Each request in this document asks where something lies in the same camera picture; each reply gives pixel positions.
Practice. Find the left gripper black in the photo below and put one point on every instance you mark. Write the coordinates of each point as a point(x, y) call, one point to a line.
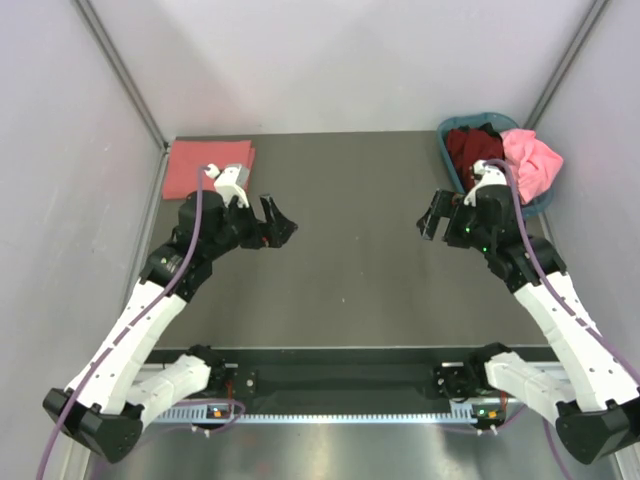
point(279, 232)

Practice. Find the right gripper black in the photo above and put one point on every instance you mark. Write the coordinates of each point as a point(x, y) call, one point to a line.
point(444, 205)

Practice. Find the dark red t-shirt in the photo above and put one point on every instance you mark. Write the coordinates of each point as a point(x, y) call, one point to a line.
point(466, 145)

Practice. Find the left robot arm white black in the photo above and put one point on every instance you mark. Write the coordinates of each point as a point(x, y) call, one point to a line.
point(103, 408)

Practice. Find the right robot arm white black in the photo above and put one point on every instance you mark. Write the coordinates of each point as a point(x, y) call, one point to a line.
point(596, 410)

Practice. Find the pink t-shirt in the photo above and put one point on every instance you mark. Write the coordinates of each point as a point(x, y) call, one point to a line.
point(534, 164)

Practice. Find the folded coral red t-shirt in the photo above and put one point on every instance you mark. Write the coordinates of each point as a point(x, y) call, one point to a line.
point(186, 157)

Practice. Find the teal plastic basket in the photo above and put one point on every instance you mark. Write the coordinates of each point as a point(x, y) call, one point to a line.
point(500, 122)

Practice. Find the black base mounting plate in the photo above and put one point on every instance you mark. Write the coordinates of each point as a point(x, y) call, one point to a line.
point(343, 380)

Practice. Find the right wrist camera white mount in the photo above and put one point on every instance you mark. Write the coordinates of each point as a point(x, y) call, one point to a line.
point(485, 173)

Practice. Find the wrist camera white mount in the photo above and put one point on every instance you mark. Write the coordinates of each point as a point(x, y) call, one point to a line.
point(485, 173)
point(229, 184)

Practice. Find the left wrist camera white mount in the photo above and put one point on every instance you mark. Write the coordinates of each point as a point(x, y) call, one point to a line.
point(229, 184)

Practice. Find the grey slotted cable duct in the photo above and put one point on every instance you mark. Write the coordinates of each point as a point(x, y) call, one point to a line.
point(217, 414)

